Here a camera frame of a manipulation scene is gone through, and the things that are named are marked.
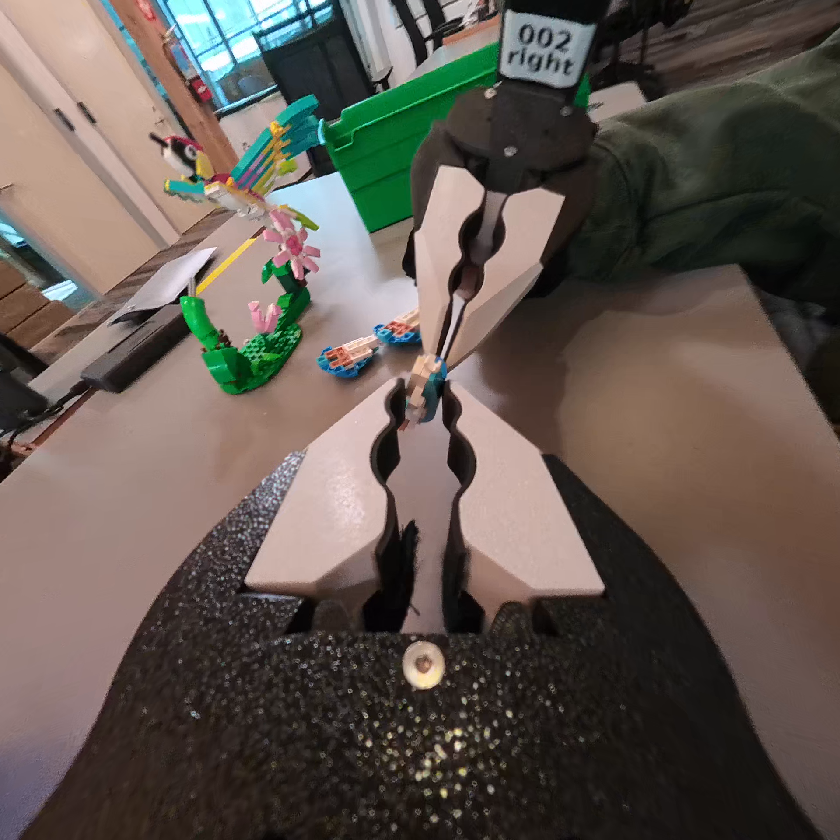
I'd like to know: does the black power brick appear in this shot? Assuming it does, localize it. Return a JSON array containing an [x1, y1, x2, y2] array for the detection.
[[80, 304, 193, 394]]

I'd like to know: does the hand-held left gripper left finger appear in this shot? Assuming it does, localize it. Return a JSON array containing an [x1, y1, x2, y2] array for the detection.
[[244, 377, 421, 614]]

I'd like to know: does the lego flower plant model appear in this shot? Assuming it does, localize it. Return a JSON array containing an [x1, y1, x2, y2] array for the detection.
[[180, 203, 322, 396]]

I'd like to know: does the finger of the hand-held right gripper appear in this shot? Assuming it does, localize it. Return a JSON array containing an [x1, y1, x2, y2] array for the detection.
[[412, 164, 490, 361], [445, 190, 567, 370]]

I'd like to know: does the small teal white lego assembly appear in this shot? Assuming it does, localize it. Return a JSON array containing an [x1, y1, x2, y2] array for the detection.
[[402, 353, 450, 431]]

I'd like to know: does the black chair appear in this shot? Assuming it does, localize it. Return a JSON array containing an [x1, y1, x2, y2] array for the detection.
[[392, 0, 463, 50]]

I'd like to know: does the grey paper sheet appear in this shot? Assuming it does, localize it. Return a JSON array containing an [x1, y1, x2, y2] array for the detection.
[[107, 247, 219, 326]]

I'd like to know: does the blue tan lego subassembly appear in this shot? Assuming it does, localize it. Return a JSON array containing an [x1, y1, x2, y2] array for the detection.
[[373, 307, 422, 347], [318, 333, 383, 380]]

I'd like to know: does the green plastic bin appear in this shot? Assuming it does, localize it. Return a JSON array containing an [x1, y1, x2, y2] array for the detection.
[[318, 42, 592, 235]]

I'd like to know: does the black cabinet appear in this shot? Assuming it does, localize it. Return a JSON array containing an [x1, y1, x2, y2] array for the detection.
[[255, 10, 395, 107]]

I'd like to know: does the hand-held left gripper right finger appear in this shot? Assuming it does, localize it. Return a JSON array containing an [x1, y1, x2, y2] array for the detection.
[[443, 381, 605, 627]]

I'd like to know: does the yellow strip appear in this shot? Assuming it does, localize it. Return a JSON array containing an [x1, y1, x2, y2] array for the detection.
[[196, 236, 258, 298]]

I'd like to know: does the person's right forearm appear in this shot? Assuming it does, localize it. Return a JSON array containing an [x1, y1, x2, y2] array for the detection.
[[564, 29, 840, 316]]

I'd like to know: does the white door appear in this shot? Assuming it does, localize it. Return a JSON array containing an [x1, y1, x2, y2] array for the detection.
[[0, 0, 181, 293]]

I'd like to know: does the black cable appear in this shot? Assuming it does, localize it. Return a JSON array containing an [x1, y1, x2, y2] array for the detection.
[[0, 384, 89, 460]]

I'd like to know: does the colourful lego bird model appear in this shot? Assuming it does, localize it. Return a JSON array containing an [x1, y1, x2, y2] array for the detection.
[[150, 94, 324, 219]]

